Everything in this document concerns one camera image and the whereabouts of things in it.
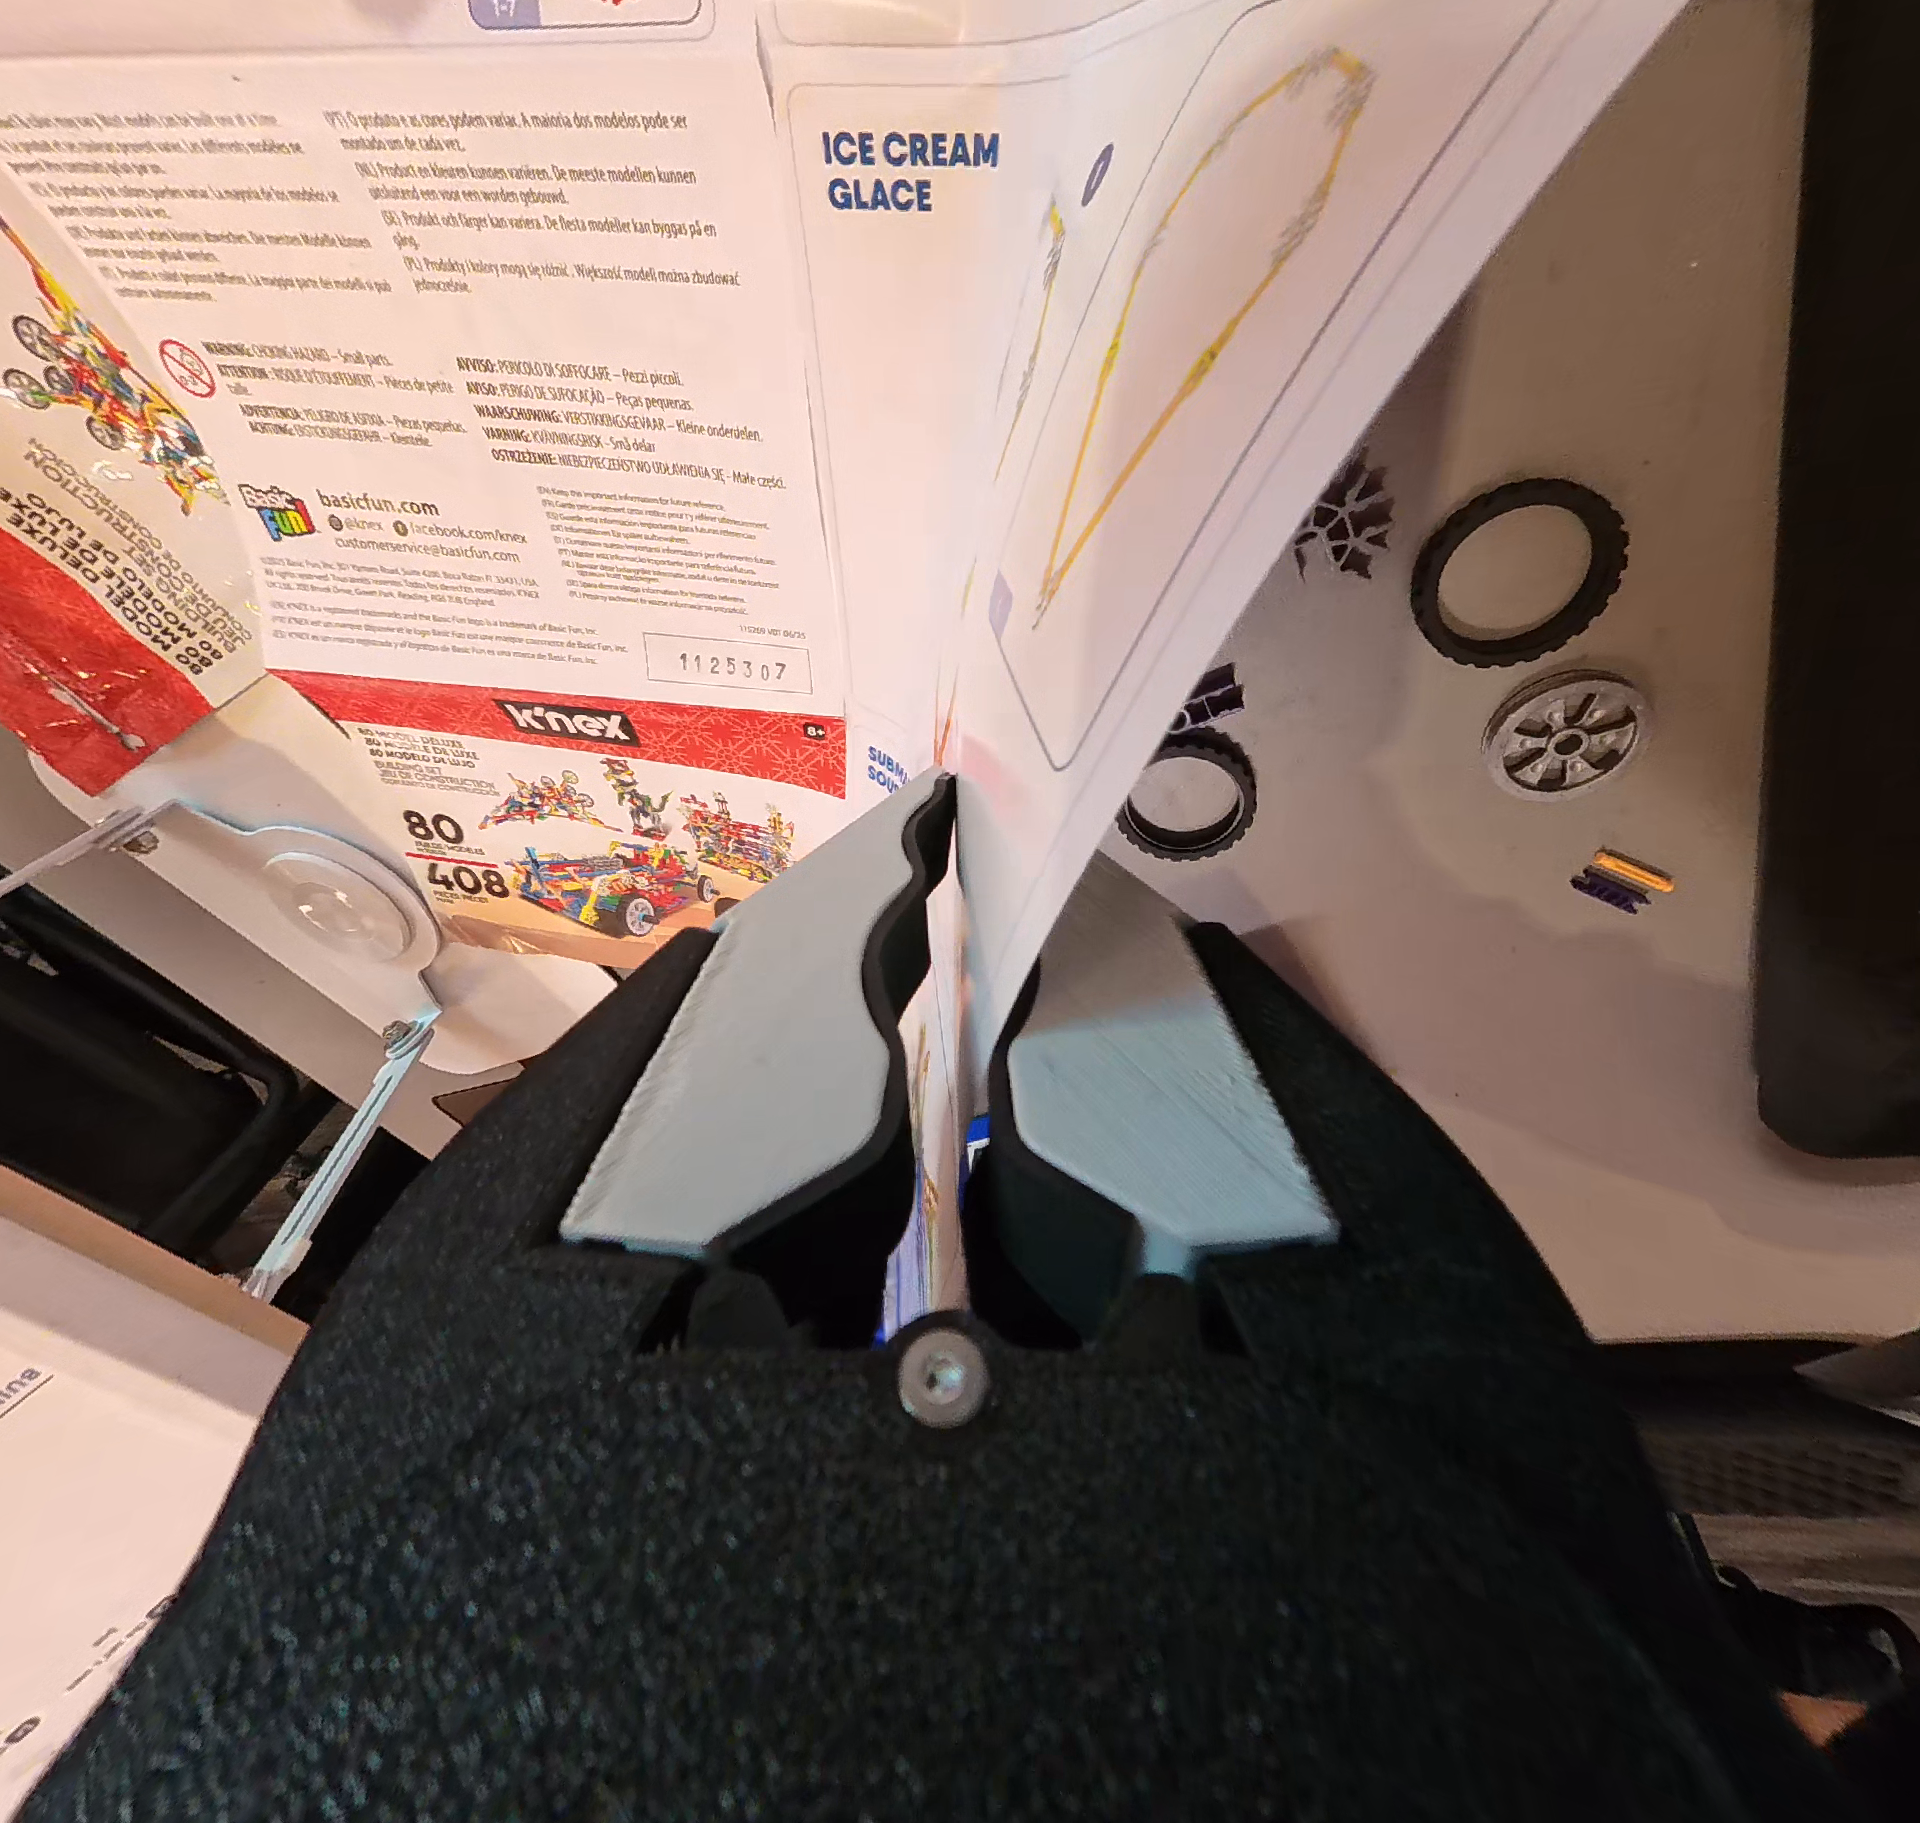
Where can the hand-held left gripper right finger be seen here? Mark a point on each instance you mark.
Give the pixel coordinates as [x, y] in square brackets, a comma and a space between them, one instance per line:
[1169, 1102]

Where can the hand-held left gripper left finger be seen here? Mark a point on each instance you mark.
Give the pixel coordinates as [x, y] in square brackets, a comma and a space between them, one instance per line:
[737, 1073]

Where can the building instruction sheet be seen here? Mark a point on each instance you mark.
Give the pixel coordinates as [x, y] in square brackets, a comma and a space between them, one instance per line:
[600, 353]

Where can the small black wheel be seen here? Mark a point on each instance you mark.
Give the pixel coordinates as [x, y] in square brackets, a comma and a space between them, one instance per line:
[1245, 800]

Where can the dark purple connector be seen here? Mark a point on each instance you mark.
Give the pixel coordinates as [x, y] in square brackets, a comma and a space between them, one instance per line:
[1209, 699]

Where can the short purple rod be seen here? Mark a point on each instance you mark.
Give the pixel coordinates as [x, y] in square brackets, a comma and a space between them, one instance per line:
[1607, 893]

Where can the grey wheel hub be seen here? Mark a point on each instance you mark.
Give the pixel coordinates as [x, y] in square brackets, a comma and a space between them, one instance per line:
[1497, 737]

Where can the black rubber tyre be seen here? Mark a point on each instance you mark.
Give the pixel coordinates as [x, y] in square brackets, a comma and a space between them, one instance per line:
[1427, 580]

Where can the dark snowflake connector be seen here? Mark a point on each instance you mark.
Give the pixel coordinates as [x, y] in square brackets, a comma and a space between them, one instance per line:
[1343, 523]

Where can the white task instruction board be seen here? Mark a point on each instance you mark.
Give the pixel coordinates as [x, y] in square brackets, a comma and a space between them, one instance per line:
[90, 1479]

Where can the colourful toy packaging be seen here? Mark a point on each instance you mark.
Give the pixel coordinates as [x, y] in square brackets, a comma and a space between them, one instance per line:
[90, 624]

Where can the black perforated board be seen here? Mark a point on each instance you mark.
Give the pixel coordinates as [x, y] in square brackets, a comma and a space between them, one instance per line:
[1846, 502]

